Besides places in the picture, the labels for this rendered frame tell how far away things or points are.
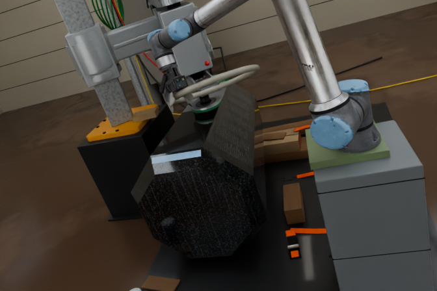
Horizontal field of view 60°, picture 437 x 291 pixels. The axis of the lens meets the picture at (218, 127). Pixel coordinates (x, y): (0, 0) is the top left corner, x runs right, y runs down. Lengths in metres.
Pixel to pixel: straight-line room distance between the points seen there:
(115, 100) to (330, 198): 2.00
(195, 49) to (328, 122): 1.26
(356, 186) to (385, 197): 0.12
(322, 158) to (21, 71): 8.26
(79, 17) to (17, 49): 6.24
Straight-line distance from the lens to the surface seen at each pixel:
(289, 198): 2.72
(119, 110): 3.13
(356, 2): 7.40
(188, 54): 2.44
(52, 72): 8.95
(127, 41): 3.03
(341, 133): 1.41
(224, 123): 2.49
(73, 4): 3.01
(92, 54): 2.96
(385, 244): 1.82
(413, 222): 1.76
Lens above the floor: 1.75
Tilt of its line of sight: 23 degrees down
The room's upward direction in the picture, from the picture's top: 18 degrees counter-clockwise
